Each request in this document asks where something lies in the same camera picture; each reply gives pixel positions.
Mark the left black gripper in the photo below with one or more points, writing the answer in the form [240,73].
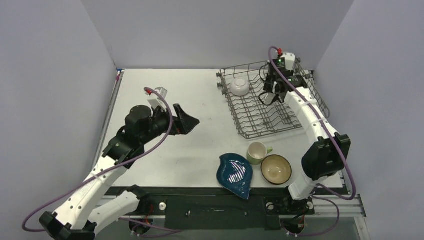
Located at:
[183,124]

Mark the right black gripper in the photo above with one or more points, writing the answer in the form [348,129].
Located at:
[271,87]

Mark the plain white bowl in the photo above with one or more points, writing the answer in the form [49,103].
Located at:
[239,87]

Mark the blue leaf-shaped plate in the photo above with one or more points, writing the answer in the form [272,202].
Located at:
[235,174]

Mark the green mug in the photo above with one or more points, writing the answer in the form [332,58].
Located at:
[256,152]

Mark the white scalloped black-rimmed dish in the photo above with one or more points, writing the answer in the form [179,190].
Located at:
[272,98]

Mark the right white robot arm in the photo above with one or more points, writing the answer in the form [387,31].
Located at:
[328,149]

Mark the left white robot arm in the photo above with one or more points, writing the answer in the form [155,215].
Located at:
[79,218]

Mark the brown black-rimmed bowl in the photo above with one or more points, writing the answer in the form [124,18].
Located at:
[276,169]

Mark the grey wire dish rack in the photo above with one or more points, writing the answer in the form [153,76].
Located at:
[258,113]

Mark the black front mounting rail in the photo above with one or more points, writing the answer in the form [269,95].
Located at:
[211,208]

